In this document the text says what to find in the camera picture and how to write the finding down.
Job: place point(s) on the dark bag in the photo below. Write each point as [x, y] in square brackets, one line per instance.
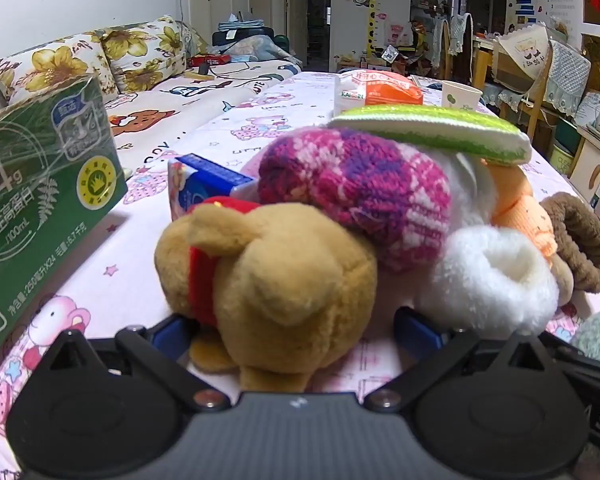
[240, 36]

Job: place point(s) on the red box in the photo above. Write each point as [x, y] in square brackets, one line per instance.
[215, 59]

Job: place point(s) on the pink purple knit hat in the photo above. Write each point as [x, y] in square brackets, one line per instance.
[369, 185]

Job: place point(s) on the giraffe height chart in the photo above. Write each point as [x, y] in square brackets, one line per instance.
[373, 10]

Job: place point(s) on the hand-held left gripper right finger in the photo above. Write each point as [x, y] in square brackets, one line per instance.
[419, 332]

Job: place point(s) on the wooden chair with lace cover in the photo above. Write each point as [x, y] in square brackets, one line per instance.
[452, 40]

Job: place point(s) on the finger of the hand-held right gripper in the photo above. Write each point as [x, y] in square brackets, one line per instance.
[594, 372]

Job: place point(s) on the pink printed tablecloth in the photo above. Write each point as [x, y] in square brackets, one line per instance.
[290, 105]

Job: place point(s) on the white fluffy plush toy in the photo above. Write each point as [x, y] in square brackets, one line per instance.
[484, 270]

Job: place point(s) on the orange knit doll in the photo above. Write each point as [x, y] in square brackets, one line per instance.
[522, 215]

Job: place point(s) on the white cabinet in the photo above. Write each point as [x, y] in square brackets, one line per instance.
[592, 180]

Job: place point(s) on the cream printed cover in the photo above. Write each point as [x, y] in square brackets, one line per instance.
[522, 47]

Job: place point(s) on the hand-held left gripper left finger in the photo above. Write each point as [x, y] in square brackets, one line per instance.
[172, 332]

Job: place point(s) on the paper cup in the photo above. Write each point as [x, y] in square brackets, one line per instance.
[459, 96]

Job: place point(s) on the orange tissue pack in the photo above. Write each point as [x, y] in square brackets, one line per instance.
[384, 91]

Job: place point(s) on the green white sponge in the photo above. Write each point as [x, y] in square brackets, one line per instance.
[429, 127]

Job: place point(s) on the blue grey blanket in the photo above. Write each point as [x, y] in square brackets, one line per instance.
[265, 50]

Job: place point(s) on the sofa with cartoon cover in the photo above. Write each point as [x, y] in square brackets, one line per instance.
[180, 95]

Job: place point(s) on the green milk carton box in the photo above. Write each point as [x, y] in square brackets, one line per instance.
[30, 185]

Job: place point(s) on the green bin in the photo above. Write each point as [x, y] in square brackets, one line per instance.
[562, 160]

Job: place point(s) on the yellow bear plush toy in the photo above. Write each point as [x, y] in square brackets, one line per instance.
[290, 285]

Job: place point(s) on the grey lace cover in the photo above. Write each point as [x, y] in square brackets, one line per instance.
[569, 72]

